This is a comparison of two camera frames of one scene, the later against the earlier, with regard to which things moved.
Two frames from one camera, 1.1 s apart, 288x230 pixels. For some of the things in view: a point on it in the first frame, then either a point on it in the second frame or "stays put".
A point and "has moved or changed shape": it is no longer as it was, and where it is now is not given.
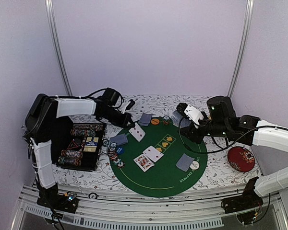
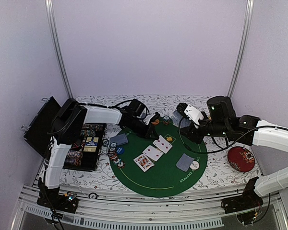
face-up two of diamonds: [153, 154] stays put
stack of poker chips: [166, 120] stays put
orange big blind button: [155, 121] stays put
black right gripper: [192, 134] stays put
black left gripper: [125, 121] to [148, 133]
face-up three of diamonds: [137, 132] has moved or changed shape
